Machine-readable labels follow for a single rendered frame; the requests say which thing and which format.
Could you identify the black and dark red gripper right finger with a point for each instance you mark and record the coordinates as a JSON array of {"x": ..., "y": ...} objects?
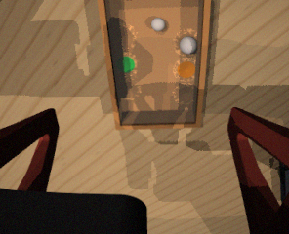
[{"x": 264, "y": 214}]

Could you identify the wooden ball-in-hole puzzle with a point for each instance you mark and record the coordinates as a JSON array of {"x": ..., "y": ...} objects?
[{"x": 155, "y": 54}]

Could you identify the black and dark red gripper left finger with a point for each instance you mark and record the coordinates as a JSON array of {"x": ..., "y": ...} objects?
[{"x": 15, "y": 138}]

